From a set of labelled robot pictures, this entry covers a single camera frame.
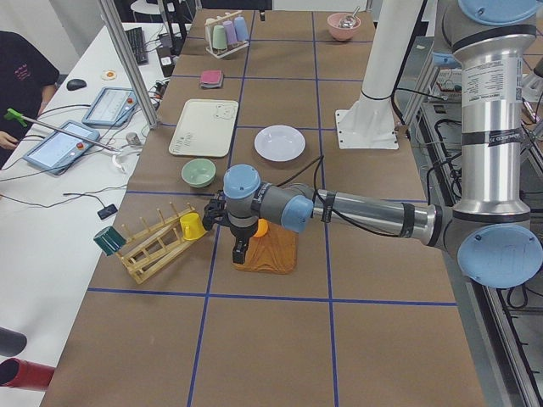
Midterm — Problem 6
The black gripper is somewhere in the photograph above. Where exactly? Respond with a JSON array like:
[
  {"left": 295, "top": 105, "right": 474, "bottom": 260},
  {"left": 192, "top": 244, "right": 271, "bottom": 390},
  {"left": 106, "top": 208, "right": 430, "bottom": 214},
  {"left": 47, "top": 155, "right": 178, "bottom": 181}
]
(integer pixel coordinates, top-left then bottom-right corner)
[{"left": 228, "top": 214, "right": 259, "bottom": 264}]

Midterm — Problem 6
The orange fruit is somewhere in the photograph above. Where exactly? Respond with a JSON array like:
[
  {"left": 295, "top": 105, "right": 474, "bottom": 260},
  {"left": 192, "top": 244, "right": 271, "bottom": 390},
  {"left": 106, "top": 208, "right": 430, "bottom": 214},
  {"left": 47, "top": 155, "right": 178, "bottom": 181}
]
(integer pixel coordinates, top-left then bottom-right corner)
[{"left": 254, "top": 219, "right": 269, "bottom": 238}]

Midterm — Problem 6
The cream bear tray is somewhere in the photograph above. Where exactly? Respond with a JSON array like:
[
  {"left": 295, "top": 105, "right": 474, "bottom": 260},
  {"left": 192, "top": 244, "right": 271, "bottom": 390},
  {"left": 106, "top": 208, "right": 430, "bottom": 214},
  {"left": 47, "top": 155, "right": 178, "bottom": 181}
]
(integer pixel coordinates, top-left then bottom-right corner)
[{"left": 168, "top": 98, "right": 238, "bottom": 158}]

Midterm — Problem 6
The wooden cutting board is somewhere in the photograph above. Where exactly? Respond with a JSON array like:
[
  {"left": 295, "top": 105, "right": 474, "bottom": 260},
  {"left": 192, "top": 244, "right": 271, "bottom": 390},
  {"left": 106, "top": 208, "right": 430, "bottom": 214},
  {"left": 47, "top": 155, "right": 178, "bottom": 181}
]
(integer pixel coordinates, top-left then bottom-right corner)
[{"left": 233, "top": 221, "right": 298, "bottom": 275}]

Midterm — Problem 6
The yellow mug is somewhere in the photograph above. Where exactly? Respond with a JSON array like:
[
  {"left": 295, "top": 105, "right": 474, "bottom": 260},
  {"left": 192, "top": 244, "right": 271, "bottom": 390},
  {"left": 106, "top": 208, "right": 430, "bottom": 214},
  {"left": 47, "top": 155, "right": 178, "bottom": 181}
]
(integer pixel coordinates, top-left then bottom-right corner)
[{"left": 180, "top": 212, "right": 207, "bottom": 241}]

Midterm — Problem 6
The green bowl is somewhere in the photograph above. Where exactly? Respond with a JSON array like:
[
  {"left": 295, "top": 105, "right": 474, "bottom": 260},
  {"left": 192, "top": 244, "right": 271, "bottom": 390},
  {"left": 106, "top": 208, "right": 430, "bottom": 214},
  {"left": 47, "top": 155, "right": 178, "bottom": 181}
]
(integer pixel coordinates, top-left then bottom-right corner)
[{"left": 181, "top": 158, "right": 216, "bottom": 188}]

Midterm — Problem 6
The wooden dish rack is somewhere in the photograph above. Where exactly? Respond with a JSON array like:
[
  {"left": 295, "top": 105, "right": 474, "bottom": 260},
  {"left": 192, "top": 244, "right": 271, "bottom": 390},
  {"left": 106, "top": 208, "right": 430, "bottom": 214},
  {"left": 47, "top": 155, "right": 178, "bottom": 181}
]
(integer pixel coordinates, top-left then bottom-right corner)
[{"left": 115, "top": 203, "right": 197, "bottom": 284}]

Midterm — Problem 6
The white round plate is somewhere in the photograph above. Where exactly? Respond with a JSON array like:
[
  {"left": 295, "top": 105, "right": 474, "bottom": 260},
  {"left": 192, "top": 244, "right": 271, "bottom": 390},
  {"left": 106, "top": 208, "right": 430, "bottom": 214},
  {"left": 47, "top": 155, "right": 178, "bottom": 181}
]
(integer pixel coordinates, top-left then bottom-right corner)
[{"left": 254, "top": 125, "right": 305, "bottom": 162}]

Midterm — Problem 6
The dark green mug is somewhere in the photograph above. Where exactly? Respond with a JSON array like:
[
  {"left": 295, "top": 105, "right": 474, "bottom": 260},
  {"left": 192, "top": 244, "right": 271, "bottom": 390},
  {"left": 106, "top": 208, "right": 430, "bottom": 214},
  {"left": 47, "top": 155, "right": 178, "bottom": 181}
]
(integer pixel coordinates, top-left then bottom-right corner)
[{"left": 93, "top": 226, "right": 126, "bottom": 256}]

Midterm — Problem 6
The grey cloth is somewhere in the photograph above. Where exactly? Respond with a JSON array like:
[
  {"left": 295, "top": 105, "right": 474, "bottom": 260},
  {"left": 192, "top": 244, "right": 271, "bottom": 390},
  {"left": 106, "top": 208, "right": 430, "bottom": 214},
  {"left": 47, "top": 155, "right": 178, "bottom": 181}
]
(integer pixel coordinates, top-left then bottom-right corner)
[{"left": 199, "top": 71, "right": 225, "bottom": 91}]

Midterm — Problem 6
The teach pendant far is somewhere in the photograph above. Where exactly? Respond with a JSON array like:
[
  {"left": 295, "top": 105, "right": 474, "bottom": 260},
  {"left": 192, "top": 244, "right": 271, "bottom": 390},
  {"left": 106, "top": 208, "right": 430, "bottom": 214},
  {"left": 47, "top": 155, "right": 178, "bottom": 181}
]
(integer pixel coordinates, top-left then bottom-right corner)
[{"left": 81, "top": 86, "right": 138, "bottom": 128}]

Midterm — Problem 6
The teach pendant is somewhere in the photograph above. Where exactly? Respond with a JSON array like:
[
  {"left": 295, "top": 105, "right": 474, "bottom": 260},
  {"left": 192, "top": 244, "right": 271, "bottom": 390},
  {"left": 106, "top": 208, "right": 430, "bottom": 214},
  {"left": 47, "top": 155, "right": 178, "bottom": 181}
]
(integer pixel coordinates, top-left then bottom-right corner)
[
  {"left": 23, "top": 131, "right": 92, "bottom": 175},
  {"left": 81, "top": 86, "right": 138, "bottom": 128}
]

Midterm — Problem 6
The teach pendant near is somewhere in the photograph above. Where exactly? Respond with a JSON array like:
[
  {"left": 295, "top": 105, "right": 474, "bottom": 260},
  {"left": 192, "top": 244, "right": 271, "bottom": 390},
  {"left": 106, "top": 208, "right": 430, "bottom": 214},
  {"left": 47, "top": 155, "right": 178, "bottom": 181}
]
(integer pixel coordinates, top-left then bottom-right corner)
[{"left": 23, "top": 131, "right": 92, "bottom": 175}]

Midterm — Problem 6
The green tumbler cup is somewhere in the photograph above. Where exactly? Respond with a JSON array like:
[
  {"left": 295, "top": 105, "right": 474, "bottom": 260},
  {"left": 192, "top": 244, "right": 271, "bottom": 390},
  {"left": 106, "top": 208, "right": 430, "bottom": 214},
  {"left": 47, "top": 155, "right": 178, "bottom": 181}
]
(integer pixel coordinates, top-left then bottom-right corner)
[{"left": 212, "top": 25, "right": 227, "bottom": 52}]

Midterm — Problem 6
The blue tumbler cup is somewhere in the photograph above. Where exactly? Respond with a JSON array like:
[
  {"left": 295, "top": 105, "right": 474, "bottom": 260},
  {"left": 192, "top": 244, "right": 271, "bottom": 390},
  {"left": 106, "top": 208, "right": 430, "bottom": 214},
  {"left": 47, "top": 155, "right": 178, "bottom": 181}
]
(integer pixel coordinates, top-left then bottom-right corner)
[{"left": 233, "top": 15, "right": 249, "bottom": 42}]

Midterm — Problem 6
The purple tumbler cup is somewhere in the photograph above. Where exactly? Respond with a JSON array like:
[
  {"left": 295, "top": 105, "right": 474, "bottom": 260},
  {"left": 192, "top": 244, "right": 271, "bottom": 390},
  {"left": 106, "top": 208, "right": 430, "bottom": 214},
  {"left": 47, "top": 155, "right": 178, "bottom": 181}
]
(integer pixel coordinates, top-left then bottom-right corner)
[{"left": 222, "top": 20, "right": 238, "bottom": 46}]

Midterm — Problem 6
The black computer mouse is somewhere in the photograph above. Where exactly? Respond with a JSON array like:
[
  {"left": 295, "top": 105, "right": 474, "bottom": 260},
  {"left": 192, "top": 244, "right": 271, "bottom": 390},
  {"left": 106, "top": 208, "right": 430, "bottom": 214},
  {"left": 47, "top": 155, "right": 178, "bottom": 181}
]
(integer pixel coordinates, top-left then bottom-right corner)
[{"left": 66, "top": 79, "right": 87, "bottom": 92}]

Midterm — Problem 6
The black keyboard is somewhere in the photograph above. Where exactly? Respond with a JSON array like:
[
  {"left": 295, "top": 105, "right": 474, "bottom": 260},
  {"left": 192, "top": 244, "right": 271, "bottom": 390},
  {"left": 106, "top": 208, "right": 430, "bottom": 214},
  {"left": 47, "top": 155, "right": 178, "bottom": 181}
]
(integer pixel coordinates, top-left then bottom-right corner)
[{"left": 125, "top": 27, "right": 148, "bottom": 65}]

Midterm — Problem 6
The pink bowl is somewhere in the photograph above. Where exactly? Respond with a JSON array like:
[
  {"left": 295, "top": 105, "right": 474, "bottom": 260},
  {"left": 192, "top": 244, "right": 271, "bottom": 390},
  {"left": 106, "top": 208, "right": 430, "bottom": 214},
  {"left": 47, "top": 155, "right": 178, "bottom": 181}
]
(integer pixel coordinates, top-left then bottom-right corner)
[{"left": 327, "top": 13, "right": 361, "bottom": 42}]

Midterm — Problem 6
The metal scoop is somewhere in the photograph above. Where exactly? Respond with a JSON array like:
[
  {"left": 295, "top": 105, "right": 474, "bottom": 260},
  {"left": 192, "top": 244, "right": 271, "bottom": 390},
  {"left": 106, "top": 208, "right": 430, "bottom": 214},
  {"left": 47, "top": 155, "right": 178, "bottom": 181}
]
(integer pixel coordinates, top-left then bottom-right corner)
[{"left": 339, "top": 6, "right": 361, "bottom": 29}]

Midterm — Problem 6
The red cylinder bottle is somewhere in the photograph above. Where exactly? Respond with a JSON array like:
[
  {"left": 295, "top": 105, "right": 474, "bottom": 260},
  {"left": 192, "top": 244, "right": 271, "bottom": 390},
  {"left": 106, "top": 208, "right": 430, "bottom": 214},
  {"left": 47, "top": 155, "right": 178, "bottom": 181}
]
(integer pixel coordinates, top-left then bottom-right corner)
[{"left": 1, "top": 358, "right": 55, "bottom": 391}]

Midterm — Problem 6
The seated person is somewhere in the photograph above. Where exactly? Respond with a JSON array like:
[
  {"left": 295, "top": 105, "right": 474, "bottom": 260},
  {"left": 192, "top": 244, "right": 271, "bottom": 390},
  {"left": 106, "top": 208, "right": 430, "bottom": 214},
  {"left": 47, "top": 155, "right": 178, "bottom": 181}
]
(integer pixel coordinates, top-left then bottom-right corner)
[{"left": 1, "top": 31, "right": 59, "bottom": 164}]

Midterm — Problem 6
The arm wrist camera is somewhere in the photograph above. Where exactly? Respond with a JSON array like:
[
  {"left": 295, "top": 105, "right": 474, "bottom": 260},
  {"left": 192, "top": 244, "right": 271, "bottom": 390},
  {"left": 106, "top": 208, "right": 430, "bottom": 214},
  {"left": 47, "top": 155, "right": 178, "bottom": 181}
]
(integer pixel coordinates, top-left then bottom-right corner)
[{"left": 202, "top": 190, "right": 230, "bottom": 231}]

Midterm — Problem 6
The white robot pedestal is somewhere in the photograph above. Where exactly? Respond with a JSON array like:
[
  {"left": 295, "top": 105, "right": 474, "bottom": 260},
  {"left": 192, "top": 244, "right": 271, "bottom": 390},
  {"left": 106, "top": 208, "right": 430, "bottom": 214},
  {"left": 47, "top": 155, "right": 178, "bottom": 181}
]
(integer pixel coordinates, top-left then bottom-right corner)
[{"left": 335, "top": 0, "right": 426, "bottom": 150}]

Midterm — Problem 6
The aluminium frame post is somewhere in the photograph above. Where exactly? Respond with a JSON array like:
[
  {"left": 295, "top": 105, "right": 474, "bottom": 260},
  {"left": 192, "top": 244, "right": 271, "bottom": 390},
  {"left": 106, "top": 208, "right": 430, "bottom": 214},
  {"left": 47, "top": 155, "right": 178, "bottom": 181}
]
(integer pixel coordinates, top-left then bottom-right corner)
[{"left": 97, "top": 0, "right": 159, "bottom": 130}]

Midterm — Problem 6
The white wire cup rack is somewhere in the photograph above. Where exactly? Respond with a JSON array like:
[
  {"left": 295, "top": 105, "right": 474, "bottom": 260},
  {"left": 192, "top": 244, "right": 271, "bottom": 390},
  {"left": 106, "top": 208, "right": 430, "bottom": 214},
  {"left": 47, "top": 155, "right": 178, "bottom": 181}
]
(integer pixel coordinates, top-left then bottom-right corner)
[{"left": 204, "top": 10, "right": 249, "bottom": 59}]

